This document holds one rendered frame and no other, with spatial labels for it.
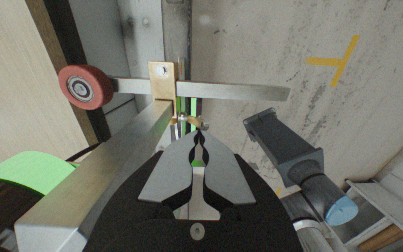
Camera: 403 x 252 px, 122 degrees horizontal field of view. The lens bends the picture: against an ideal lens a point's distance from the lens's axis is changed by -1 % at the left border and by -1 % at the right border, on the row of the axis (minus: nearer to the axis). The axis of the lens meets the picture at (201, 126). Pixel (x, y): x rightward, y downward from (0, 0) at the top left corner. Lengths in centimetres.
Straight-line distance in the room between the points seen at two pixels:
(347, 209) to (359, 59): 127
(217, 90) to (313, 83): 131
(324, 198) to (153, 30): 101
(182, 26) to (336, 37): 132
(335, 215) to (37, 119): 105
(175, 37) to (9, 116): 43
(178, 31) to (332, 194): 92
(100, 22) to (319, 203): 108
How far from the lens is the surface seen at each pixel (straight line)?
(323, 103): 169
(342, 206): 85
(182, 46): 43
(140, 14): 56
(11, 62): 40
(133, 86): 30
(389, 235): 293
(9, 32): 38
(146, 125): 17
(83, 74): 29
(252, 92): 29
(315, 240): 82
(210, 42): 113
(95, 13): 49
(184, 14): 44
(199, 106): 45
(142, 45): 55
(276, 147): 101
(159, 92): 27
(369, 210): 332
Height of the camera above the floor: 112
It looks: 62 degrees down
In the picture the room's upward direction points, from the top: 180 degrees counter-clockwise
